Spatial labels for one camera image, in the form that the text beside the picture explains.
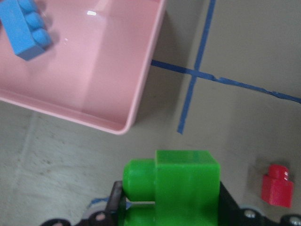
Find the green toy block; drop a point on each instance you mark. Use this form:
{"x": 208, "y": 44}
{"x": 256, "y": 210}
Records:
{"x": 176, "y": 188}

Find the blue toy block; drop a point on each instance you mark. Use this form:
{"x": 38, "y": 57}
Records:
{"x": 25, "y": 28}

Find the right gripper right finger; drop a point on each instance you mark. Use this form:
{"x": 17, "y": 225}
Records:
{"x": 229, "y": 212}

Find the red toy block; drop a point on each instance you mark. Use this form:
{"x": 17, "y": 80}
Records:
{"x": 277, "y": 189}

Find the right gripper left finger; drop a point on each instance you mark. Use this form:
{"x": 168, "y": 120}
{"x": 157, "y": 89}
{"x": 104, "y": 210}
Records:
{"x": 116, "y": 205}

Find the pink plastic box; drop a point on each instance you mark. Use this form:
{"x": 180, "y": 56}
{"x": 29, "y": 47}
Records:
{"x": 96, "y": 68}

